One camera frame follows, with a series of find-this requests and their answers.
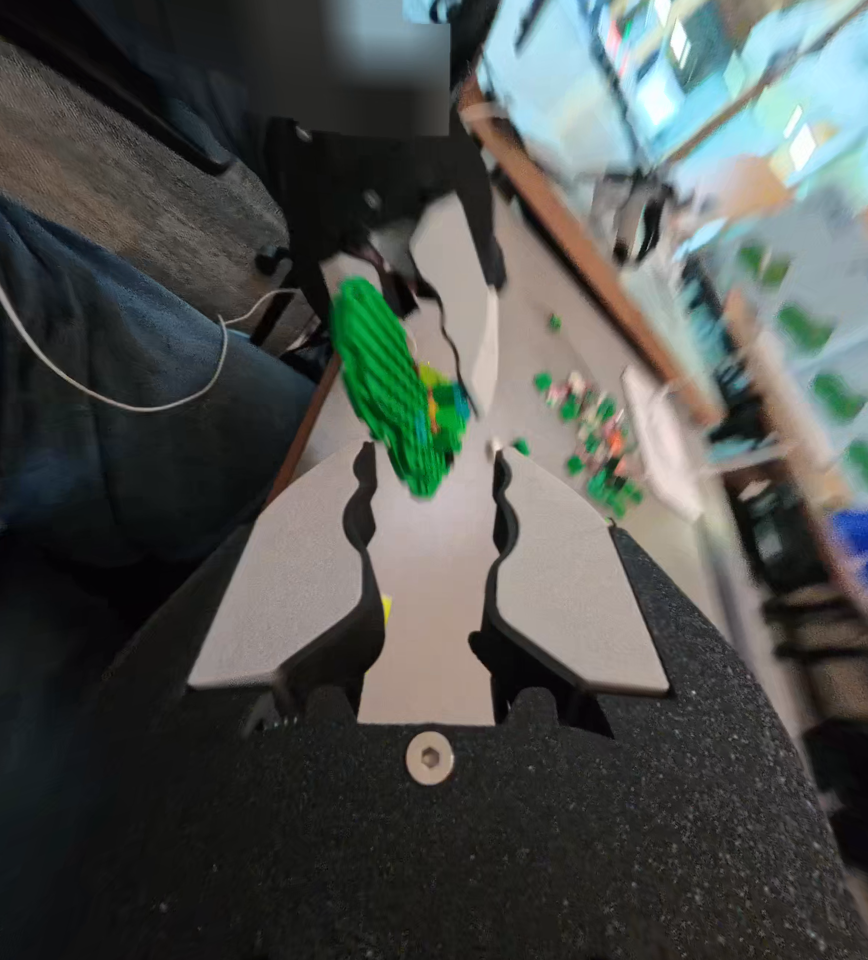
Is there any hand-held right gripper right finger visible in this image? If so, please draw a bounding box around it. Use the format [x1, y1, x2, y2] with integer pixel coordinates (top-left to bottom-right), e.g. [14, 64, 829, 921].
[471, 450, 671, 699]

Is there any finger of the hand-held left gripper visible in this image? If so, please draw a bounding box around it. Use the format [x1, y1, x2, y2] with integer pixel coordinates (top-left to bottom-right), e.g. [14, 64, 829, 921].
[407, 191, 502, 415]
[320, 251, 405, 313]

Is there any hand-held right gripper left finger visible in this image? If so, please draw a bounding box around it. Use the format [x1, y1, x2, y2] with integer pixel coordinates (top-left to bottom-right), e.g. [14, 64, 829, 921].
[188, 440, 387, 692]

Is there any green lego build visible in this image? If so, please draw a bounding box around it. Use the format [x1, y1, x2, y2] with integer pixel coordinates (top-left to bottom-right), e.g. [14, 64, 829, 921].
[329, 276, 477, 501]

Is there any pile of green lego bricks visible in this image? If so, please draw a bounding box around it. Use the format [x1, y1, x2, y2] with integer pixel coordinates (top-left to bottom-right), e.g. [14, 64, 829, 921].
[512, 311, 646, 522]

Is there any white stand base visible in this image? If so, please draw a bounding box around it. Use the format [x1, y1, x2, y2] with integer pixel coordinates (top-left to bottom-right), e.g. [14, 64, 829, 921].
[620, 363, 706, 524]

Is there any white cable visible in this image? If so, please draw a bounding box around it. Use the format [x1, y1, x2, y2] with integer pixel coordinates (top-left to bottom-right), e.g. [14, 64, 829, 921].
[0, 191, 307, 415]

